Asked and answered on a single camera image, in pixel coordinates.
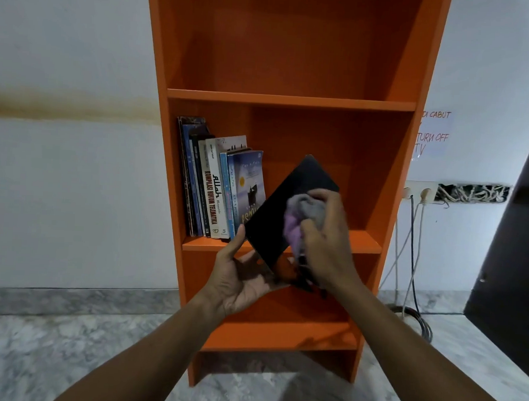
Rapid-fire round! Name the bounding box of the person's right hand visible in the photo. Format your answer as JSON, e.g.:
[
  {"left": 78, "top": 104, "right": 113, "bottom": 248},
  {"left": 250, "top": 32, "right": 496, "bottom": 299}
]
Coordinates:
[{"left": 296, "top": 187, "right": 368, "bottom": 297}]

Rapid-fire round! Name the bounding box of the person's left hand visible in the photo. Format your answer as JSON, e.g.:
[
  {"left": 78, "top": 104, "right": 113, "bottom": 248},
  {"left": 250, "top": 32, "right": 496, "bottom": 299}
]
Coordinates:
[{"left": 191, "top": 222, "right": 292, "bottom": 326}]

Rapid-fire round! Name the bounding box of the purple cleaning cloth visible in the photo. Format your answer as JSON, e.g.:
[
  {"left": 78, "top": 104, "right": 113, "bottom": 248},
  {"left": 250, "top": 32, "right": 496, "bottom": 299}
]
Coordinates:
[{"left": 281, "top": 192, "right": 330, "bottom": 266}]

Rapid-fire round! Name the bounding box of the black display stand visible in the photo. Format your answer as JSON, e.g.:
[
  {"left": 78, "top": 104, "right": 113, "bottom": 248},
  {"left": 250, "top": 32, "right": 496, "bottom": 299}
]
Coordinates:
[{"left": 240, "top": 151, "right": 342, "bottom": 296}]

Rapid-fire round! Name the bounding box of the small green cover book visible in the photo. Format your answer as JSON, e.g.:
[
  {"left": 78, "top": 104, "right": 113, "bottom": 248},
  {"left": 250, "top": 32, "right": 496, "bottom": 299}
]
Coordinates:
[{"left": 215, "top": 146, "right": 252, "bottom": 241}]

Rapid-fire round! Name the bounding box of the cream red-titled cover book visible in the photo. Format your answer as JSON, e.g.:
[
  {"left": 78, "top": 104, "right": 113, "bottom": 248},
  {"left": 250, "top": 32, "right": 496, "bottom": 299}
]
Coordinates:
[{"left": 193, "top": 138, "right": 228, "bottom": 240}]

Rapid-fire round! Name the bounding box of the dark blue boat cover book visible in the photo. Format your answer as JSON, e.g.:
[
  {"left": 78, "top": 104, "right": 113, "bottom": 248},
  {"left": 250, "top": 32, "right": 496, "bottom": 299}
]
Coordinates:
[{"left": 223, "top": 148, "right": 270, "bottom": 234}]

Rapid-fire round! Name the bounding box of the white cover book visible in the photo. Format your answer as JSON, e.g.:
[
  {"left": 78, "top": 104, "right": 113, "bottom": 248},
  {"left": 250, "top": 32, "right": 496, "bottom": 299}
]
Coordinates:
[{"left": 199, "top": 133, "right": 249, "bottom": 241}]

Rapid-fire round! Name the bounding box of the dark worn comic magazine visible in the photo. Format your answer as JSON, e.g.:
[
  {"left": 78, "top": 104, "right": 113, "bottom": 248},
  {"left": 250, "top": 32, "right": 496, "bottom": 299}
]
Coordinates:
[{"left": 171, "top": 115, "right": 208, "bottom": 238}]

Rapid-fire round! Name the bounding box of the orange wooden bookshelf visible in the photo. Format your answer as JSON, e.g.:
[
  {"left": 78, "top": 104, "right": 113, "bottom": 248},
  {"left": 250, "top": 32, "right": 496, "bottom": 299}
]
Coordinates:
[{"left": 125, "top": 0, "right": 454, "bottom": 400}]

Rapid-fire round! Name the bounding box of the person's left forearm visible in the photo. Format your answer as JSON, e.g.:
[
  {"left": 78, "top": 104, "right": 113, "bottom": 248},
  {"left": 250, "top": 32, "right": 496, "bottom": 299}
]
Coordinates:
[{"left": 52, "top": 291, "right": 224, "bottom": 401}]

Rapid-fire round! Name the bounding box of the person's right forearm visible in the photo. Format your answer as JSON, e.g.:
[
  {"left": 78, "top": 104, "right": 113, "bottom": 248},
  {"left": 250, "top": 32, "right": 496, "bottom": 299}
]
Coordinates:
[{"left": 329, "top": 277, "right": 529, "bottom": 401}]

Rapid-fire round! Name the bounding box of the dark brown cabinet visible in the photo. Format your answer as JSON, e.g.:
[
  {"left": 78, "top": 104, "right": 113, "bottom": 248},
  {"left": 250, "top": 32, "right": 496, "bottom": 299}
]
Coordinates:
[{"left": 460, "top": 92, "right": 529, "bottom": 385}]

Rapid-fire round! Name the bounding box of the coiled black cable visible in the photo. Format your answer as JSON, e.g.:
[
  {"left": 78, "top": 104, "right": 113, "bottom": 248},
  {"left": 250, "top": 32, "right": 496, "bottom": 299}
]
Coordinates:
[
  {"left": 388, "top": 194, "right": 441, "bottom": 343},
  {"left": 378, "top": 195, "right": 427, "bottom": 320}
]

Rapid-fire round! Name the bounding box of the white wall socket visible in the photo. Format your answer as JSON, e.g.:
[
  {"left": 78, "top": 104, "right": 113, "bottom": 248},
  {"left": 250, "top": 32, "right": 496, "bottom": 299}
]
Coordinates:
[{"left": 401, "top": 179, "right": 439, "bottom": 206}]

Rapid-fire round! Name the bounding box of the white paper wall note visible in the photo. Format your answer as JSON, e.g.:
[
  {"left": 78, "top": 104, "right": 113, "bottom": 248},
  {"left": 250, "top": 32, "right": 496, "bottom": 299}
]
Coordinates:
[{"left": 410, "top": 107, "right": 455, "bottom": 164}]

